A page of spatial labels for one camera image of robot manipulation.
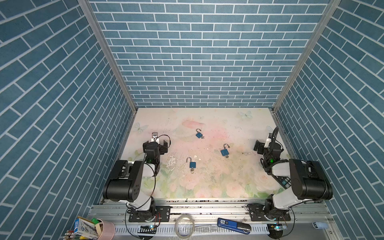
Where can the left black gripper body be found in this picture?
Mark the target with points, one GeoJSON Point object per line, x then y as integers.
{"type": "Point", "coordinates": [163, 147]}

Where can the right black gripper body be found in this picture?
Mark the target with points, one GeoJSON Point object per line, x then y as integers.
{"type": "Point", "coordinates": [258, 146]}

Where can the blue padlock with key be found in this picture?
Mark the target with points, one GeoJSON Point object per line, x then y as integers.
{"type": "Point", "coordinates": [192, 165]}

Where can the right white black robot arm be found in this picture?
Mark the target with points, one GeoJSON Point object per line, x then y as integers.
{"type": "Point", "coordinates": [303, 182]}

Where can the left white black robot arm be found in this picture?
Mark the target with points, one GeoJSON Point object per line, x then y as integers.
{"type": "Point", "coordinates": [125, 179]}

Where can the black calculator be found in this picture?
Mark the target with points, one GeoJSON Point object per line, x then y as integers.
{"type": "Point", "coordinates": [285, 182]}

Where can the right blue padlock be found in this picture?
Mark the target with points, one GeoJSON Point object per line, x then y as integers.
{"type": "Point", "coordinates": [225, 151]}

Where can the far blue padlock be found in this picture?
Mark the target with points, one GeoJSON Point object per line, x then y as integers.
{"type": "Point", "coordinates": [199, 134]}

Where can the floral table mat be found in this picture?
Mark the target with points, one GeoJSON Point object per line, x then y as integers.
{"type": "Point", "coordinates": [240, 176]}

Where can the blue black handheld device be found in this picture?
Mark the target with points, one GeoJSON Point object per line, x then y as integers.
{"type": "Point", "coordinates": [234, 226]}

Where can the small light blue object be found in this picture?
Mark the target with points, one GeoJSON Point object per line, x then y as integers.
{"type": "Point", "coordinates": [320, 225]}

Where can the pink cup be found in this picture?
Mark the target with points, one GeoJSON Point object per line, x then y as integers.
{"type": "Point", "coordinates": [107, 230]}

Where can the white blue cardboard box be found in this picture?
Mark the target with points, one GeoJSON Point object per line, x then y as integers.
{"type": "Point", "coordinates": [85, 228]}

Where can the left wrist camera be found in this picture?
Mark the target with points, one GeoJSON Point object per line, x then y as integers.
{"type": "Point", "coordinates": [155, 137]}

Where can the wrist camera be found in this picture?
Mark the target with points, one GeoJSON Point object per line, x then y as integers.
{"type": "Point", "coordinates": [268, 138]}
{"type": "Point", "coordinates": [155, 137]}

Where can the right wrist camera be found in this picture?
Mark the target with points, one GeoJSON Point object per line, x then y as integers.
{"type": "Point", "coordinates": [268, 138]}

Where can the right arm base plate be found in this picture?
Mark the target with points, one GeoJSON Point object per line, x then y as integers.
{"type": "Point", "coordinates": [260, 213]}

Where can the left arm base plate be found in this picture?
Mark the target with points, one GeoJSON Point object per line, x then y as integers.
{"type": "Point", "coordinates": [162, 212]}

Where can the aluminium rail frame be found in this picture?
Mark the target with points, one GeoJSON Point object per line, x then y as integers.
{"type": "Point", "coordinates": [206, 214]}

